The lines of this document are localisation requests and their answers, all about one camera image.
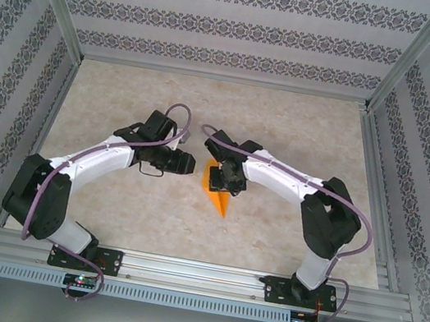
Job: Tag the orange paper sheet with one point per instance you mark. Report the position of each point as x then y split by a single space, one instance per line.
218 203

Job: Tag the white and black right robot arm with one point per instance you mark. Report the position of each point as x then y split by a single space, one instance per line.
279 176

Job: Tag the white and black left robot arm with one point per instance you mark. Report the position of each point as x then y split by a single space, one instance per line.
95 156

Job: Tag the circuit board with green light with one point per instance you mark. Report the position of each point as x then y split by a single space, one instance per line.
81 280

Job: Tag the aluminium frame crossbar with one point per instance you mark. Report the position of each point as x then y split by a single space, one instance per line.
221 77

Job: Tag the aluminium mounting rail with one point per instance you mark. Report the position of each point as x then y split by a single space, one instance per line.
187 273

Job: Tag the aluminium table edge rail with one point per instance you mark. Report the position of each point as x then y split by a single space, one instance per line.
376 177
50 119

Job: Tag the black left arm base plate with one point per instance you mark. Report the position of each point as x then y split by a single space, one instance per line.
110 261

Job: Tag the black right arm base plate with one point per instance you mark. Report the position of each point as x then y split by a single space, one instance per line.
275 290

